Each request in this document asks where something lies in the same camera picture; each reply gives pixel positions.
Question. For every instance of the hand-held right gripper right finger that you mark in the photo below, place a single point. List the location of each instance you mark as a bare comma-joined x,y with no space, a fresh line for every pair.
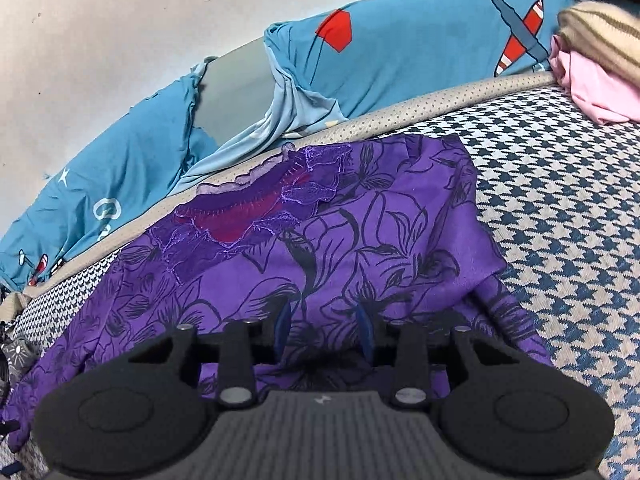
364,325

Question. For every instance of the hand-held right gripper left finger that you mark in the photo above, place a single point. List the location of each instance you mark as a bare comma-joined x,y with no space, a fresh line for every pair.
282,325

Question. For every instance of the purple floral shirt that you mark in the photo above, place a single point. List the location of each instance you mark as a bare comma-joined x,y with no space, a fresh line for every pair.
400,210

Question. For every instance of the blue pillow with white script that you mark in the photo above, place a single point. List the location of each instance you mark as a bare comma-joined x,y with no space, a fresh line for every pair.
125,160

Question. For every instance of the grey padded panel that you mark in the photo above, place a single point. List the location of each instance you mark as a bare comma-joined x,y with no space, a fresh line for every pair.
235,90

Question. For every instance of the grey patterned folded cloth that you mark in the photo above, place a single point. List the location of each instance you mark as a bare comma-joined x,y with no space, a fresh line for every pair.
17,352

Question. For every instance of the blue pillow with red pentagon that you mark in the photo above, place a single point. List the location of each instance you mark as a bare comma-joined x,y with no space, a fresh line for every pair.
410,50

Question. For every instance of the pink cloth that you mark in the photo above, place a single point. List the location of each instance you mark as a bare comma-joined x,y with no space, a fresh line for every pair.
595,90

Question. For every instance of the beige striped knit cloth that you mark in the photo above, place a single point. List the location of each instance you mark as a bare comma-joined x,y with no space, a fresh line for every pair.
595,30

